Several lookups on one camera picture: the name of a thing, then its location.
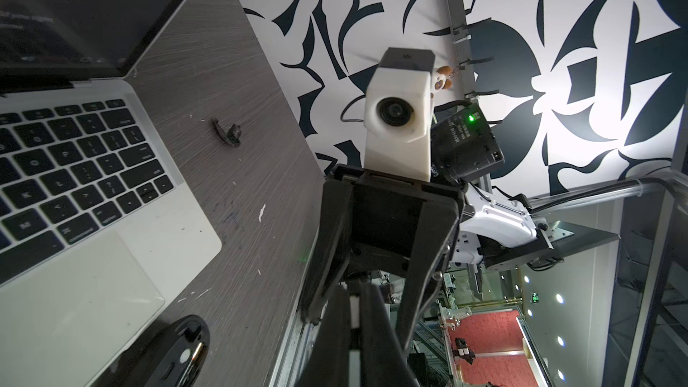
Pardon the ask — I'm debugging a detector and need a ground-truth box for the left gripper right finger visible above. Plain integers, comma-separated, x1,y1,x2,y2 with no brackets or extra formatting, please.
358,283,417,387

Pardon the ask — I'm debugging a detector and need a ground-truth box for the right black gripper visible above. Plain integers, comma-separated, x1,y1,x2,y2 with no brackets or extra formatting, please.
298,165,466,351

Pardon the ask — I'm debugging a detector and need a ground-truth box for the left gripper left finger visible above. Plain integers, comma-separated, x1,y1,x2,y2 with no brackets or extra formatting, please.
296,286,351,387

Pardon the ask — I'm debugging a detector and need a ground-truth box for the black wireless mouse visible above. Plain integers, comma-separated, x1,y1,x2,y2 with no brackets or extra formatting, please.
94,315,211,386

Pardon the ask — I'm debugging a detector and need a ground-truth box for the black usb mouse receiver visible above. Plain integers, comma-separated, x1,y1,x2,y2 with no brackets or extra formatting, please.
211,118,242,148

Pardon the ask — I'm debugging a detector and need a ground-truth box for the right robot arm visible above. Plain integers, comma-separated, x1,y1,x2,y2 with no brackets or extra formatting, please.
298,103,615,349

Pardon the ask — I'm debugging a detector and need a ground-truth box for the silver laptop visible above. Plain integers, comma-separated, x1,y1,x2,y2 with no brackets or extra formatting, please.
1,0,221,386

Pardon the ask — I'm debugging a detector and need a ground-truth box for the plush cat toy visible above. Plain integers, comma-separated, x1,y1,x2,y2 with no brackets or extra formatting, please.
433,66,454,91

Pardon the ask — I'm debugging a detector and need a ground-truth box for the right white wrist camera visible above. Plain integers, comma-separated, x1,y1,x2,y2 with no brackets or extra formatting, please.
363,48,435,182

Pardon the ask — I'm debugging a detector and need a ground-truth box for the black hook rail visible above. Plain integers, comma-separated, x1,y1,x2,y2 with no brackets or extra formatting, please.
445,0,499,109

